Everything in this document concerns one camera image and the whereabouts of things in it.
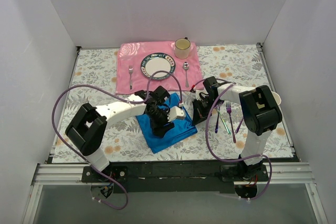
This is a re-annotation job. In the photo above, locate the blue satin napkin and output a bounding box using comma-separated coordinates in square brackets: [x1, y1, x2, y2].
[136, 107, 197, 154]

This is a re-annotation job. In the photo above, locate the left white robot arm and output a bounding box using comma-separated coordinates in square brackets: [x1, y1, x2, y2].
[65, 86, 174, 182]

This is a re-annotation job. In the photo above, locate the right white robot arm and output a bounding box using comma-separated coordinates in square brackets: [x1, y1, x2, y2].
[192, 77, 282, 181]

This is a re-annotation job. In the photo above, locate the iridescent purple spoon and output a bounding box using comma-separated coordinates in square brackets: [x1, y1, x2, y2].
[215, 105, 221, 134]

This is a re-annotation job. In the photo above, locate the iridescent purple fork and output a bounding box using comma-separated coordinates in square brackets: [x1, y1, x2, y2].
[226, 101, 236, 143]

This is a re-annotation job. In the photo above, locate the floral tablecloth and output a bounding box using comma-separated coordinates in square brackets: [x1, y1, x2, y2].
[49, 43, 295, 162]

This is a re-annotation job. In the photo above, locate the pink satin placemat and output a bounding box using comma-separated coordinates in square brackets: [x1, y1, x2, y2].
[116, 41, 203, 94]

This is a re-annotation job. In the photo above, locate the silver spoon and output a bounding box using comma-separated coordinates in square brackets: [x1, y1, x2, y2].
[183, 62, 190, 88]

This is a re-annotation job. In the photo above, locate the white plate with patterned rim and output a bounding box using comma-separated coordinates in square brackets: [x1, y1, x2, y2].
[140, 52, 176, 81]

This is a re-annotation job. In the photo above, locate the silver fork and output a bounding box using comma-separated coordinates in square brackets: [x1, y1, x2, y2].
[129, 65, 133, 90]

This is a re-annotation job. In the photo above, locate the cream mug with dark rim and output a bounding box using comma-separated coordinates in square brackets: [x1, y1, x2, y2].
[174, 37, 191, 59]

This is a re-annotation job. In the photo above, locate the pale yellow paper cup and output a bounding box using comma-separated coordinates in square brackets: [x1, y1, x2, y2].
[271, 91, 282, 106]

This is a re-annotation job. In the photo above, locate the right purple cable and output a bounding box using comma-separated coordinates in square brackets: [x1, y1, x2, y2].
[193, 78, 271, 201]

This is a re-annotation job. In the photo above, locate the purple cable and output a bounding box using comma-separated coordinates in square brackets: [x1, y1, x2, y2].
[51, 70, 184, 210]
[193, 78, 271, 201]

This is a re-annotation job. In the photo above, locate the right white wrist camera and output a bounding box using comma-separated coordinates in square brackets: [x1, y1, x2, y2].
[190, 85, 208, 100]

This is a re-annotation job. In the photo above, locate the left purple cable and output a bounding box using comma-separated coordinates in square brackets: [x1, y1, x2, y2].
[51, 70, 184, 210]

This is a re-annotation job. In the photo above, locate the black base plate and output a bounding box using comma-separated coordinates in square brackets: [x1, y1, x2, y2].
[81, 160, 269, 194]

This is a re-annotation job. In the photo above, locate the aluminium frame rail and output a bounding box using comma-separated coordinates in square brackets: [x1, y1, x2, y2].
[22, 162, 327, 223]

